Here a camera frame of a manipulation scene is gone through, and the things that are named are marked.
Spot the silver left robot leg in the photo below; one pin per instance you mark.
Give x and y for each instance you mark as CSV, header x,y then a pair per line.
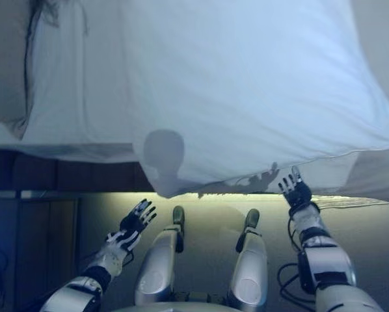
x,y
157,266

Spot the white bed sheet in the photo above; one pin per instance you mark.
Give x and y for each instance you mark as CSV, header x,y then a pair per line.
x,y
77,81

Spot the brown wooden cabinet nightstand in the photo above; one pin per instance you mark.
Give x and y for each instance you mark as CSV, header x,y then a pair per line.
x,y
35,247

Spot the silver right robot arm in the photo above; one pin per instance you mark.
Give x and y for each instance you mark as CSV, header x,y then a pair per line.
x,y
328,260

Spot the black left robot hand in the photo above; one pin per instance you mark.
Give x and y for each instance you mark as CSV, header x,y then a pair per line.
x,y
132,224

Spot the dark bed frame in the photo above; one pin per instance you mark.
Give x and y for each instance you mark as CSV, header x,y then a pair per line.
x,y
67,172

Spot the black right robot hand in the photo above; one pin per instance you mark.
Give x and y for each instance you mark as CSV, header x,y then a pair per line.
x,y
298,195

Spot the woven fringed decorative pillow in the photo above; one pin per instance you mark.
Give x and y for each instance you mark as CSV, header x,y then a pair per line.
x,y
49,9

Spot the white duvet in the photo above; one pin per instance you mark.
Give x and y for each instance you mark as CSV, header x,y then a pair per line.
x,y
246,81

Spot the silver right robot leg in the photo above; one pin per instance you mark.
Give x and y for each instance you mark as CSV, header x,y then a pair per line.
x,y
249,266

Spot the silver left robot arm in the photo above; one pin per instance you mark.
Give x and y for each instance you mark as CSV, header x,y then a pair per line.
x,y
80,286

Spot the silver robot leg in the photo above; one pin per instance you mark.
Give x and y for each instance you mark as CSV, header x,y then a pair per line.
x,y
157,266
249,266

